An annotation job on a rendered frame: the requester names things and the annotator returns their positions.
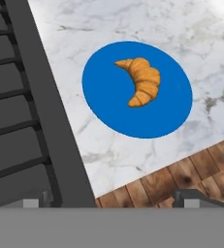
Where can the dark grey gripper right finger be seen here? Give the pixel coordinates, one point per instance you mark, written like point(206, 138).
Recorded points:
point(191, 199)

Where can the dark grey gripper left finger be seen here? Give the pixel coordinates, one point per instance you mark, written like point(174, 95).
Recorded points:
point(31, 202)

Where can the dark grey stove hob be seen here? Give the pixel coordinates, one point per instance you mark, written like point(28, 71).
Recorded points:
point(23, 106)

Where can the golden brown croissant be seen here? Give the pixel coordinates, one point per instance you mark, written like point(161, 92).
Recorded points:
point(144, 80)

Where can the round blue plate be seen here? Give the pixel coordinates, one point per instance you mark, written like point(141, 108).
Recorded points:
point(110, 97)

